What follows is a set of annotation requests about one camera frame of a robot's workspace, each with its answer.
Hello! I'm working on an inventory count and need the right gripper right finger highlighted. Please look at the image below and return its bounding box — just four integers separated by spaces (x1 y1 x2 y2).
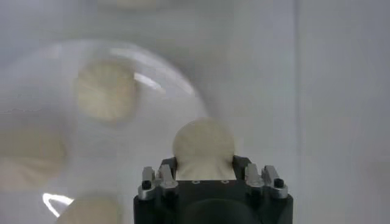
233 155 289 200

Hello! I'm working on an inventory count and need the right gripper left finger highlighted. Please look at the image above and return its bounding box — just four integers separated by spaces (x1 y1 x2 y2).
138 156 179 201

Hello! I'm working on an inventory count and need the white steamed baozi bun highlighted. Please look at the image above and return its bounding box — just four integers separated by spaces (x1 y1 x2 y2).
0 127 67 192
74 59 138 124
56 197 123 224
172 117 237 181

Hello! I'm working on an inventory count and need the round white plate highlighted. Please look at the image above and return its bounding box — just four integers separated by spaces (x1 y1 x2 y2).
0 39 211 224

